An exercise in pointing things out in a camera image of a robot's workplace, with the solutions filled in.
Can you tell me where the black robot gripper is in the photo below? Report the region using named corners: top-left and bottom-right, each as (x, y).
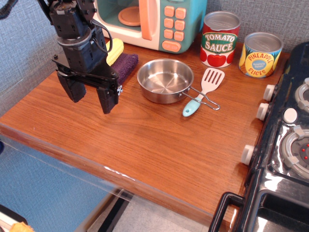
top-left (53, 26), bottom-right (123, 114)

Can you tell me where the yellow toy squash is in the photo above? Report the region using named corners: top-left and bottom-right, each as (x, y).
top-left (106, 38), bottom-right (124, 66)

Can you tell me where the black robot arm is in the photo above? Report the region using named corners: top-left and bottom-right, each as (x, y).
top-left (39, 0), bottom-right (122, 114)

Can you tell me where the purple folded cloth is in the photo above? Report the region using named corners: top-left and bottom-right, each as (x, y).
top-left (112, 53), bottom-right (139, 85)

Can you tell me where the small steel frying pan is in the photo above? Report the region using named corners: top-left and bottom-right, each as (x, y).
top-left (137, 58), bottom-right (221, 111)

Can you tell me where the teal toy microwave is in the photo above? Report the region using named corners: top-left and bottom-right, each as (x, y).
top-left (94, 0), bottom-right (207, 54)

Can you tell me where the tomato sauce toy can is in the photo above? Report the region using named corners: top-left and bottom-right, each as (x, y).
top-left (200, 11), bottom-right (240, 68)

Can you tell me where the orange fuzzy object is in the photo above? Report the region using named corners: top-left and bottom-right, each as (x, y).
top-left (9, 222), bottom-right (34, 232)

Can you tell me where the pineapple slices toy can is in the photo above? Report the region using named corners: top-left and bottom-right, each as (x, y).
top-left (239, 32), bottom-right (283, 78)

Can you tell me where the black toy stove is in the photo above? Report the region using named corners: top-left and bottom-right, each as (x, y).
top-left (209, 42), bottom-right (309, 232)

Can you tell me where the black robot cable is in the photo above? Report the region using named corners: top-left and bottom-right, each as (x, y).
top-left (0, 0), bottom-right (19, 20)

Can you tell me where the white spatula teal handle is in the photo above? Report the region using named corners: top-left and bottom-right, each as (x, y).
top-left (183, 68), bottom-right (225, 117)

